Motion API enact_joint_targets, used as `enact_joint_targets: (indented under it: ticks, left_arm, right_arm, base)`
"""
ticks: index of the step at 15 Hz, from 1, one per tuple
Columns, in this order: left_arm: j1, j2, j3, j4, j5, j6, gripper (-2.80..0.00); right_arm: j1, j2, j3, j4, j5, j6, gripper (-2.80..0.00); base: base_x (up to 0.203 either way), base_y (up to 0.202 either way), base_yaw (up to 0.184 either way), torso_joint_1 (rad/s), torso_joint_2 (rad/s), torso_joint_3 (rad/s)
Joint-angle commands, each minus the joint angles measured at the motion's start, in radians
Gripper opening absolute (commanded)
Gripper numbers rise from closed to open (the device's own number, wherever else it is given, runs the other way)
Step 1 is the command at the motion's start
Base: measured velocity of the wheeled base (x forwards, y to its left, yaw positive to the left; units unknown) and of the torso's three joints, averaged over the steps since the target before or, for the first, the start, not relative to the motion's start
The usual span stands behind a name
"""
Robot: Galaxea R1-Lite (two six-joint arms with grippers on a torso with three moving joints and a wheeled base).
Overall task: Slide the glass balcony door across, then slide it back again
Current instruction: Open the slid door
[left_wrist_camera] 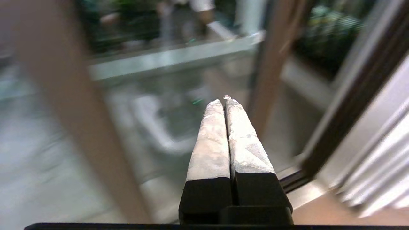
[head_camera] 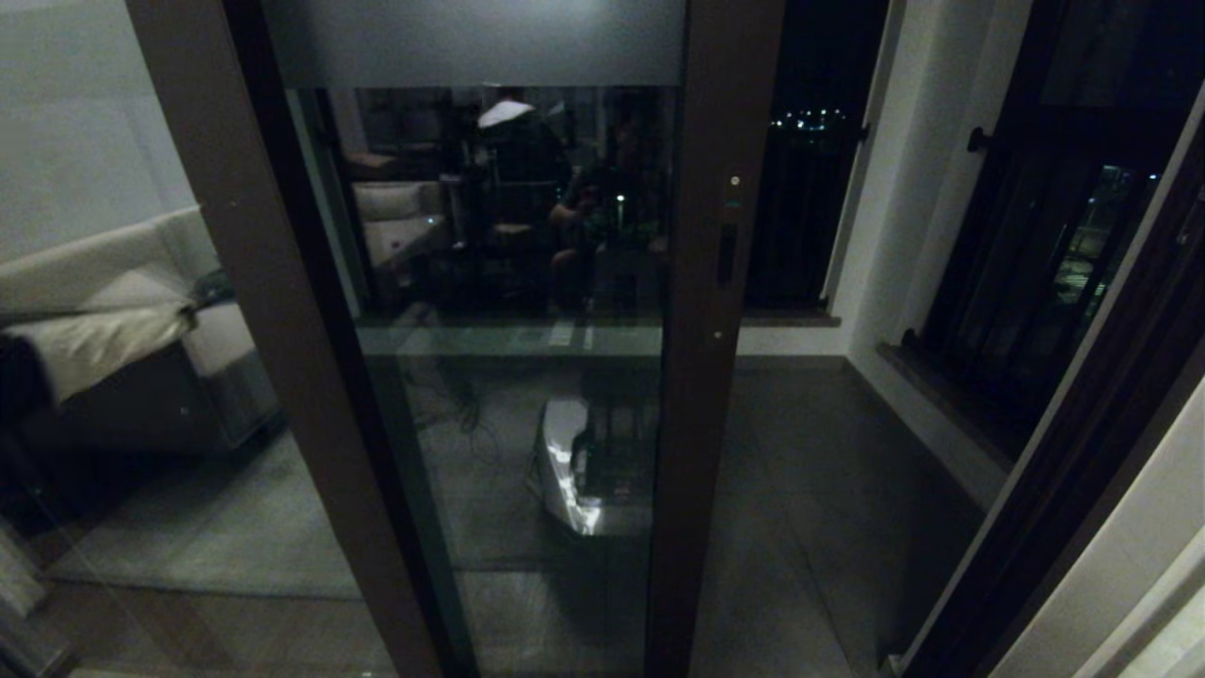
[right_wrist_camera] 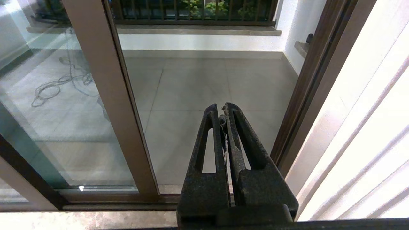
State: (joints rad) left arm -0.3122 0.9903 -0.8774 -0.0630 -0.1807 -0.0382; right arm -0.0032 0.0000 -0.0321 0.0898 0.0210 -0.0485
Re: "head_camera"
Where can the brown framed sliding glass door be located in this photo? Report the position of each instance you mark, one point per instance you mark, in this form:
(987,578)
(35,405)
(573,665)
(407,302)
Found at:
(715,424)

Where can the grey stone window sill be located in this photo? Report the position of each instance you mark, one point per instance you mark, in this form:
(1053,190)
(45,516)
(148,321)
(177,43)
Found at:
(951,414)

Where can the brown framed fixed glass panel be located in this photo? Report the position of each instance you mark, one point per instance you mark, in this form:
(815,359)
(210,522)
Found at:
(282,330)

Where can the pale wall trim strip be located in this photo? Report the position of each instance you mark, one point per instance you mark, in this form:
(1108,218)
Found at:
(1153,621)

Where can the black balcony railing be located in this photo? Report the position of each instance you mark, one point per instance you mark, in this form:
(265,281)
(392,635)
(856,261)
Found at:
(800,217)

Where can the dark brown door jamb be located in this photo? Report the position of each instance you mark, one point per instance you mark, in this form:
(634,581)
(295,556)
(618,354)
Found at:
(1064,490)

